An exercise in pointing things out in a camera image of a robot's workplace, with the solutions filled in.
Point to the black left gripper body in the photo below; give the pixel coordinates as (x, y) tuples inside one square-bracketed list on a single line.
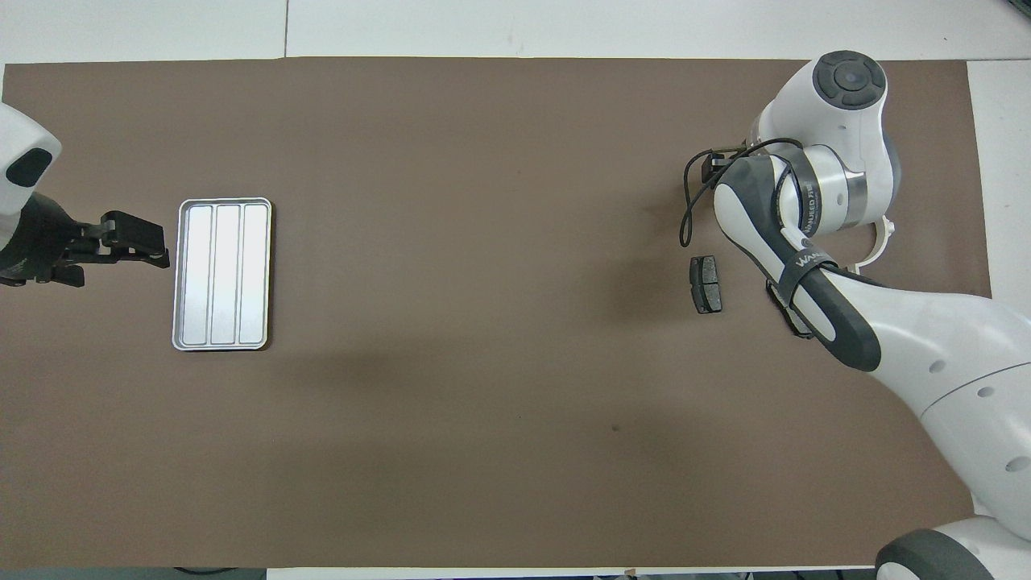
[(40, 242)]

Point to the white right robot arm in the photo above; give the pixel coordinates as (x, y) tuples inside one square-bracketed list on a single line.
[(926, 338)]

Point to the silver metal tray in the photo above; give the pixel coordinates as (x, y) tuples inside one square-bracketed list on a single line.
[(221, 274)]

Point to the brown table mat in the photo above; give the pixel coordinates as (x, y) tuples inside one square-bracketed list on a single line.
[(483, 322)]

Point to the rectangular dark brake pad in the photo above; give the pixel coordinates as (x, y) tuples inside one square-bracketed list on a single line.
[(707, 283)]

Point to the elongated dark brake pad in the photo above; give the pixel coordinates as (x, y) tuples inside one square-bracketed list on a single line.
[(785, 310)]

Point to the white curved plastic bracket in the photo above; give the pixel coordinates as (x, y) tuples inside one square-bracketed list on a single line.
[(884, 242)]

